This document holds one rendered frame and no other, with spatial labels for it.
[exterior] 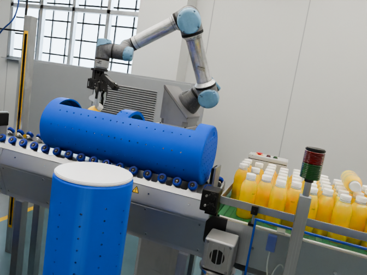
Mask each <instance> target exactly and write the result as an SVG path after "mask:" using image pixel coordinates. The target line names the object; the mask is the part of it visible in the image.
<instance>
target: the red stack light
mask: <svg viewBox="0 0 367 275"><path fill-rule="evenodd" d="M324 159H325V153H316V152H311V151H308V150H305V151H304V156H303V162H305V163H308V164H312V165H318V166H322V165H323V163H324Z"/></svg>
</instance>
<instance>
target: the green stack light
mask: <svg viewBox="0 0 367 275"><path fill-rule="evenodd" d="M322 169H323V166H318V165H312V164H308V163H305V162H302V164H301V169H300V174H299V176H300V177H302V178H304V179H307V180H312V181H319V180H320V178H321V173H322Z"/></svg>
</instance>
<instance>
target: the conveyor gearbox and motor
mask: <svg viewBox="0 0 367 275"><path fill-rule="evenodd" d="M238 243H239V236H238V235H235V234H231V233H228V232H225V231H221V230H217V229H212V230H211V231H210V232H209V234H208V235H207V236H206V238H205V243H204V249H203V255H202V259H201V260H200V263H199V268H200V269H201V274H200V275H235V272H236V269H235V267H234V263H235V258H236V252H237V248H238Z"/></svg>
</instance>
